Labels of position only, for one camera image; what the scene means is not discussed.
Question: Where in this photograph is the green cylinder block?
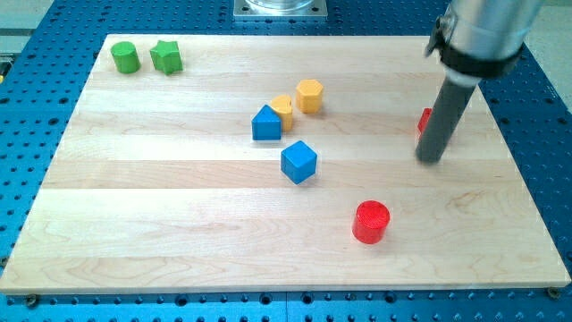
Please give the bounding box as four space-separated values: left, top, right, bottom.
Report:
111 41 140 74

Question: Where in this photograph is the blue triangle house block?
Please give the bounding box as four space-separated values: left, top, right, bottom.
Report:
251 105 282 140

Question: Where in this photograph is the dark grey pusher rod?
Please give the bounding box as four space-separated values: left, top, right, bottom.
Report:
416 77 476 165

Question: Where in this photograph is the blue cube block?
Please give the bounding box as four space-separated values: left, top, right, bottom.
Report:
281 140 317 184

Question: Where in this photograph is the red star block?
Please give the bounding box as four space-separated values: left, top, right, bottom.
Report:
417 107 433 134

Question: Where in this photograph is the green star block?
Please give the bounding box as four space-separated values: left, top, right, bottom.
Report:
150 40 183 75

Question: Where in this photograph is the red cylinder block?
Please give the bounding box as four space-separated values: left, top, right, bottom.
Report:
351 200 391 244

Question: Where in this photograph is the yellow hexagon block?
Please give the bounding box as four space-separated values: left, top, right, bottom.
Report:
296 79 324 114

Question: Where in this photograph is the yellow heart block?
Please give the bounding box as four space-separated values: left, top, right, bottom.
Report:
270 95 293 131

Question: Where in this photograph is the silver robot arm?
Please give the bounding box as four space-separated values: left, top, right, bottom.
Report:
425 0 543 87

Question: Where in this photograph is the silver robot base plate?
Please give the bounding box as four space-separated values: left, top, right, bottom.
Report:
233 0 328 18

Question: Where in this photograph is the light wooden board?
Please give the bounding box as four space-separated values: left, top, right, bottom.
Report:
1 34 570 294

